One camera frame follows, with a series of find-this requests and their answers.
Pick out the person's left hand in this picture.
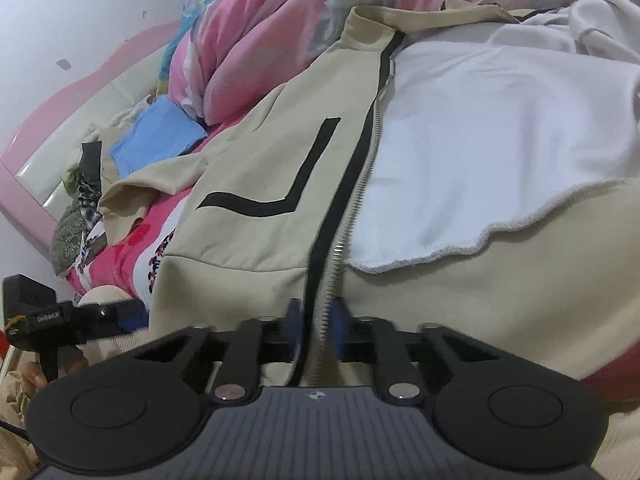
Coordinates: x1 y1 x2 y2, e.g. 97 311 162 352
24 350 90 391

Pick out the blue cloth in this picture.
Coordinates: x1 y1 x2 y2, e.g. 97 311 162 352
109 100 208 178

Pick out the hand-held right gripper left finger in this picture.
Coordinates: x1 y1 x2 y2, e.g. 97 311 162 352
132 300 306 403

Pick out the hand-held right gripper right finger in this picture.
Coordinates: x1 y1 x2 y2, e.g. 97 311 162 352
327 300 501 405

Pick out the pink padded headboard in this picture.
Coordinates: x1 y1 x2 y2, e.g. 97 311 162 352
0 17 191 246

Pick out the black white patterned cloth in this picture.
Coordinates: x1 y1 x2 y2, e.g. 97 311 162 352
75 180 103 231

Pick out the olive patterned cloth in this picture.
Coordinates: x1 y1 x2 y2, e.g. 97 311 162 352
52 200 88 276

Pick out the teal printed cloth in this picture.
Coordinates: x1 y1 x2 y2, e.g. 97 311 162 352
157 0 226 96

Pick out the beige zip jacket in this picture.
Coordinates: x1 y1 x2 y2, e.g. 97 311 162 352
97 0 640 396

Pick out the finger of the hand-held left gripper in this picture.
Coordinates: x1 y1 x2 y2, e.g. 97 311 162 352
75 299 148 343

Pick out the pink flower-print blanket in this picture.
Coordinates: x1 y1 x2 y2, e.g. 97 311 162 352
65 125 640 403

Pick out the white fluffy cloth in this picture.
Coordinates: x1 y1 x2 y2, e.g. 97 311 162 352
82 105 151 141

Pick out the pink floral duvet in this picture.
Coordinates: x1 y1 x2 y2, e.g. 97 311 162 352
165 0 581 126

